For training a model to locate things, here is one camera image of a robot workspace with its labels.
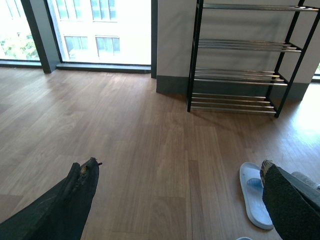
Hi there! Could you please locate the black metal shoe rack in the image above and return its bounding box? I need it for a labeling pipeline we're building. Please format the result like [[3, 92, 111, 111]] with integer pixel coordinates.
[[187, 0, 320, 117]]

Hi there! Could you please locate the dark window frame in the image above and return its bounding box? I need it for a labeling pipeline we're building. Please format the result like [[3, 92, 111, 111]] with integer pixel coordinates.
[[0, 0, 158, 78]]

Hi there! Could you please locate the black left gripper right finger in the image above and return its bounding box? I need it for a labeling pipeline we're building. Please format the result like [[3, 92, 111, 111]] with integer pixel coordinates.
[[260, 160, 320, 240]]

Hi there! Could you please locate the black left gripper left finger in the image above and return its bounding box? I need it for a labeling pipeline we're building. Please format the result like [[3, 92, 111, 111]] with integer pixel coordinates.
[[0, 157, 100, 240]]

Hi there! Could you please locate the grey mesh sneaker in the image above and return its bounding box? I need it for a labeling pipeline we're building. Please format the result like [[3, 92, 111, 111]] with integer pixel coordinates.
[[291, 171, 320, 191]]

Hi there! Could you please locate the white blue slide sandal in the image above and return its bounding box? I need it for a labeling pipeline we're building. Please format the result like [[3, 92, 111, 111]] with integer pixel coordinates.
[[239, 162, 274, 230]]

